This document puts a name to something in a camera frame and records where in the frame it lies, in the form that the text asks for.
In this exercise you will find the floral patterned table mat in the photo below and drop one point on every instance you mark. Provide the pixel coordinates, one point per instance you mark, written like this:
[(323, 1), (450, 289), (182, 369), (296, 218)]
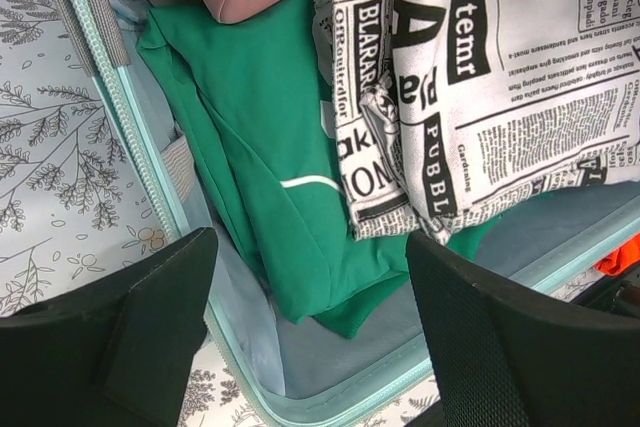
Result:
[(53, 174)]

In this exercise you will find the light blue suitcase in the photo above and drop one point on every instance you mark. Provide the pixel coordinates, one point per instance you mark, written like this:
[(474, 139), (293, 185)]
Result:
[(257, 369)]

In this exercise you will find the green Guess t-shirt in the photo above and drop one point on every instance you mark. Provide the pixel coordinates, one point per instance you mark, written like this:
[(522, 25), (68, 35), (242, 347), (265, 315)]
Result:
[(250, 100)]

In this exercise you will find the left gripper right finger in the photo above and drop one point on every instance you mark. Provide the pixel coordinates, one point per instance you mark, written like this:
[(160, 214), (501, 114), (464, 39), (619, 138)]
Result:
[(506, 355)]

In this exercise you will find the newspaper print garment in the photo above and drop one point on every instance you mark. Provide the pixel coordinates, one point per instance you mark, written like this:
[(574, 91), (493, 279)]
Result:
[(449, 112)]

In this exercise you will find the bright orange shorts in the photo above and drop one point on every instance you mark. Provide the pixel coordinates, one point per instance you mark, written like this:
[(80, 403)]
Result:
[(619, 260)]

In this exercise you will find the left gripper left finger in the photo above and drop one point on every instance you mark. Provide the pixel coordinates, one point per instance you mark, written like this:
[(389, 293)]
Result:
[(115, 352)]

